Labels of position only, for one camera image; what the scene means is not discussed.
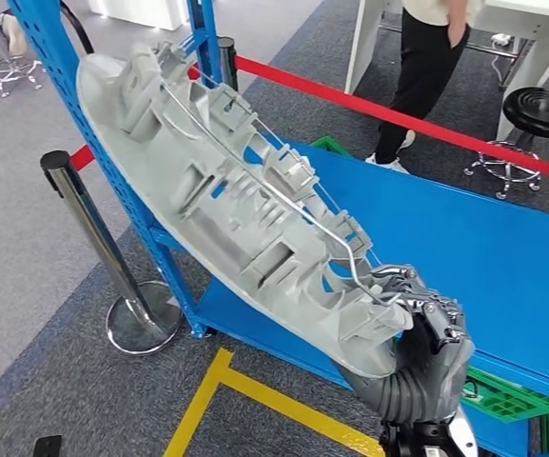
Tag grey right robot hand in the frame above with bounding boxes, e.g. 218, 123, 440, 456
338, 265, 476, 425

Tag silver plastic wheel hubcap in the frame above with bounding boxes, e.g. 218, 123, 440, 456
76, 40, 415, 380

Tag blue metal shelf rack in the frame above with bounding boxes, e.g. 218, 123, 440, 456
7, 0, 549, 457

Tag yellow floor tape by shelf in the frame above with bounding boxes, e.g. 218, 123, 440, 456
162, 348, 387, 457

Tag long red barrier belt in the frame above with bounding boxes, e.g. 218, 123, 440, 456
234, 55, 549, 186

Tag black round stool chrome base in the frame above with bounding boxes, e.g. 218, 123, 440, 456
463, 87, 549, 202

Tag white desk with power strip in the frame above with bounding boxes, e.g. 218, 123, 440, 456
344, 0, 549, 143

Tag white display plinth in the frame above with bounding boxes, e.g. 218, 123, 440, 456
87, 0, 190, 31

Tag chrome swivel chair base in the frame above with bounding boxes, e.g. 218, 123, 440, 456
0, 55, 44, 100

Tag chrome stanchion post round base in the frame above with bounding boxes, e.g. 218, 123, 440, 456
39, 149, 184, 356

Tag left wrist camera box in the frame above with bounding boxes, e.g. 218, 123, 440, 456
32, 435, 63, 457

